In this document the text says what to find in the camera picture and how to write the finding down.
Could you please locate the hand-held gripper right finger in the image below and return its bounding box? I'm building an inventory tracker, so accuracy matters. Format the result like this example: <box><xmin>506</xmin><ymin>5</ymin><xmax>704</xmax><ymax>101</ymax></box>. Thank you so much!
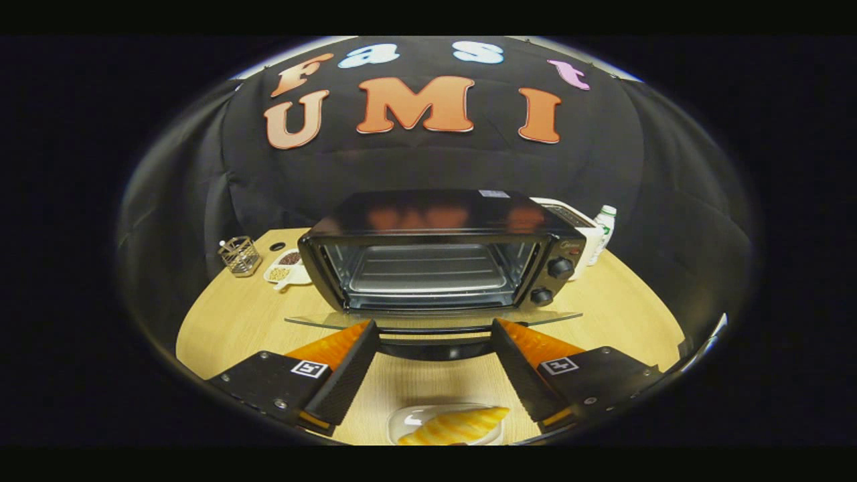
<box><xmin>491</xmin><ymin>318</ymin><xmax>664</xmax><ymax>432</ymax></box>

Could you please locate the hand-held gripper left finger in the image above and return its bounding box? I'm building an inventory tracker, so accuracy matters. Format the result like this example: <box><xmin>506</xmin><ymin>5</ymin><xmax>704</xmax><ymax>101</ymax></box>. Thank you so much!
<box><xmin>206</xmin><ymin>319</ymin><xmax>381</xmax><ymax>437</ymax></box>

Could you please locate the yellow croissant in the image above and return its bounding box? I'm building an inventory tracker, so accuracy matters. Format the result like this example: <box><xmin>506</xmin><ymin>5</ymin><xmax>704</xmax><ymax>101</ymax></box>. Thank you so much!
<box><xmin>398</xmin><ymin>406</ymin><xmax>511</xmax><ymax>446</ymax></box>

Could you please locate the black toaster oven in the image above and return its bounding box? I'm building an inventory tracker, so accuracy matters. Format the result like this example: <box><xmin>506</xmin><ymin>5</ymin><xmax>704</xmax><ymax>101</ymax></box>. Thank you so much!
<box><xmin>285</xmin><ymin>189</ymin><xmax>590</xmax><ymax>362</ymax></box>

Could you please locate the white plate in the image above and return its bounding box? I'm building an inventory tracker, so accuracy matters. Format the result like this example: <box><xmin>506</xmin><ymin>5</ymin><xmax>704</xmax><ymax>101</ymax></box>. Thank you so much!
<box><xmin>387</xmin><ymin>403</ymin><xmax>506</xmax><ymax>446</ymax></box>

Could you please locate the white divided dish with grains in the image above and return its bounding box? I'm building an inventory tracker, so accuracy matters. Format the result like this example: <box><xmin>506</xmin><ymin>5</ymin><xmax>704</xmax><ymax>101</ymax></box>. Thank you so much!
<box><xmin>263</xmin><ymin>248</ymin><xmax>313</xmax><ymax>293</ymax></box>

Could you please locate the white bottle green label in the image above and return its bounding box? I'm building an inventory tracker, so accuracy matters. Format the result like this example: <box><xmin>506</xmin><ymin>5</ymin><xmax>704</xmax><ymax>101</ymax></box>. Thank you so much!
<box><xmin>589</xmin><ymin>205</ymin><xmax>617</xmax><ymax>267</ymax></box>

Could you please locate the wire mesh holder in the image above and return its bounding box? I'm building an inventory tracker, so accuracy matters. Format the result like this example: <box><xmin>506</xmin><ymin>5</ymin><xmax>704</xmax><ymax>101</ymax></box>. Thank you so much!
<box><xmin>218</xmin><ymin>236</ymin><xmax>263</xmax><ymax>278</ymax></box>

